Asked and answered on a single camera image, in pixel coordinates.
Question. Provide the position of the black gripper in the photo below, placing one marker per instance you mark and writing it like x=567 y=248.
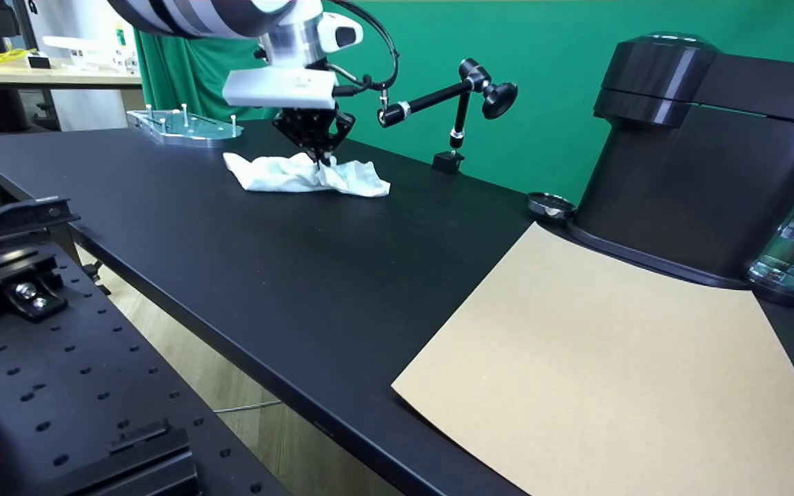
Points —
x=313 y=131

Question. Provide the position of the white towel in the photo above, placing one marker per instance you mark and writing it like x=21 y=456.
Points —
x=304 y=174

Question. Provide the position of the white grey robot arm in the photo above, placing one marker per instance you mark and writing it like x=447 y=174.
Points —
x=287 y=32

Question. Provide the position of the small black round knob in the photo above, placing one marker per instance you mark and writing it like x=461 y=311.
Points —
x=550 y=207

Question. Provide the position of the white background appliance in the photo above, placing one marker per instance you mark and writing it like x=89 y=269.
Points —
x=83 y=34

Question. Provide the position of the tan cardboard sheet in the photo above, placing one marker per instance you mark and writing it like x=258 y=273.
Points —
x=572 y=372

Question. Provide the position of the black perforated breadboard plate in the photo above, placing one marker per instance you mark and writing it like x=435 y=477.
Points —
x=93 y=408

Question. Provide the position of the wooden background desk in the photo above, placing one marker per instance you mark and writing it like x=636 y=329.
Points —
x=68 y=79

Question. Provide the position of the large black machine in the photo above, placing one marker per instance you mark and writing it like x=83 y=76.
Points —
x=698 y=163

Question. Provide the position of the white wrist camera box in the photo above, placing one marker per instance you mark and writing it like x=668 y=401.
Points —
x=271 y=87

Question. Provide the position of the black clamp bracket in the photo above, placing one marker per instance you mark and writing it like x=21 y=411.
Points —
x=28 y=258

